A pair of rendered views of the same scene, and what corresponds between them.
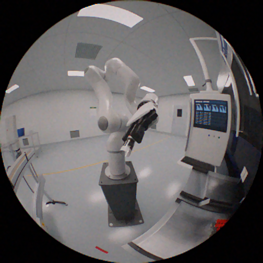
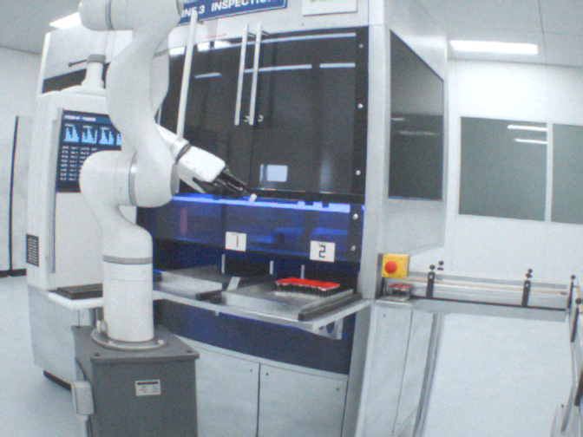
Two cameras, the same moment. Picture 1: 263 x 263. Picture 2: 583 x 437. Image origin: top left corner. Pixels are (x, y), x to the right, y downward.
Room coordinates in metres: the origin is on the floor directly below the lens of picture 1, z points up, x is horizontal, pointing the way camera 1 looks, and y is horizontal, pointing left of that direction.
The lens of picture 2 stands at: (0.57, 1.30, 1.22)
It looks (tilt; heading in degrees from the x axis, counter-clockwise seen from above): 3 degrees down; 247
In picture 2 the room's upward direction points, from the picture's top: 3 degrees clockwise
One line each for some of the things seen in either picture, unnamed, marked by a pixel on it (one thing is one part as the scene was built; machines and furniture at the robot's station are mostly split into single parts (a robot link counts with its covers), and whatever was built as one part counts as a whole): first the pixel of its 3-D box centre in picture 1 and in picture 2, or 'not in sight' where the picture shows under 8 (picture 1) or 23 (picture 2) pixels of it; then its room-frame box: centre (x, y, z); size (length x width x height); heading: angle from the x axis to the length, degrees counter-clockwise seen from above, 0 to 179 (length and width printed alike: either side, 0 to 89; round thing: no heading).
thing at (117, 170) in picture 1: (116, 160); (127, 301); (0.45, 0.10, 0.95); 0.19 x 0.19 x 0.18
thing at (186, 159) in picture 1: (198, 164); (102, 289); (0.48, -0.69, 0.82); 0.40 x 0.14 x 0.02; 33
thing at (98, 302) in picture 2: (198, 165); (100, 295); (0.49, -0.71, 0.79); 0.45 x 0.28 x 0.03; 33
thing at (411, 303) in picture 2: not in sight; (400, 302); (-0.45, -0.19, 0.87); 0.14 x 0.13 x 0.02; 39
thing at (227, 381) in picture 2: not in sight; (207, 340); (-0.10, -1.32, 0.44); 2.06 x 1.00 x 0.88; 129
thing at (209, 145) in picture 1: (210, 127); (81, 186); (0.57, -0.87, 1.19); 0.50 x 0.19 x 0.78; 33
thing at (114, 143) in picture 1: (117, 130); (115, 205); (0.49, 0.09, 1.16); 0.19 x 0.12 x 0.24; 158
